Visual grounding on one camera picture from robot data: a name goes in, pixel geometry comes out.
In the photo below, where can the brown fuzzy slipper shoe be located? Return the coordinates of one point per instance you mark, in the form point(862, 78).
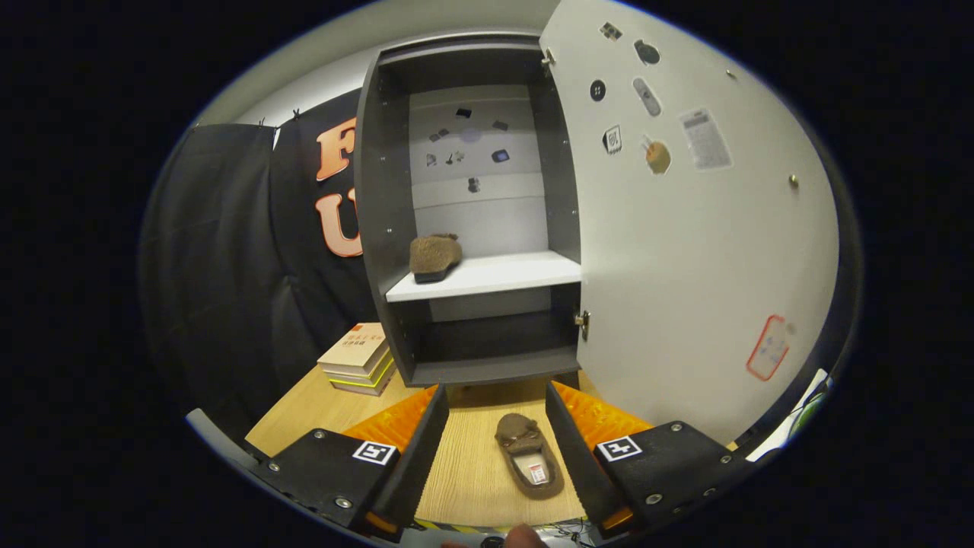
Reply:
point(517, 434)
point(434, 255)

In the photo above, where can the dark grey shoe cabinet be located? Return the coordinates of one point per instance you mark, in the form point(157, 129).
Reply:
point(380, 190)

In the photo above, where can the beige book with orange print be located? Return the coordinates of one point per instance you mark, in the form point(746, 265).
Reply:
point(354, 346)

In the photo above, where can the metal door hinge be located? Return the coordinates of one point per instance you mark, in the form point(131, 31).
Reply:
point(584, 323)
point(548, 57)

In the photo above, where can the grey table edge bar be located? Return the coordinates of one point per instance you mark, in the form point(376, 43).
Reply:
point(221, 441)

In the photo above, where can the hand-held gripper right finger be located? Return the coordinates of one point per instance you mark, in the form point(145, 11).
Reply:
point(578, 457)

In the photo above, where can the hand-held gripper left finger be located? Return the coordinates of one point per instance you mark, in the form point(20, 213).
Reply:
point(415, 464)

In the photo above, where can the beige shoe cabinet door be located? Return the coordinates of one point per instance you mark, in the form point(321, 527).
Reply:
point(685, 266)

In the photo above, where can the pale thin book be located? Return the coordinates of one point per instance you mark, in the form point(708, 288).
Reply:
point(365, 389)

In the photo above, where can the black backdrop cloth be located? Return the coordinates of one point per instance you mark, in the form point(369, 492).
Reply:
point(221, 266)

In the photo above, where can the yellow-edged book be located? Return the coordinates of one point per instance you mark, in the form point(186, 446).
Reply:
point(374, 375)

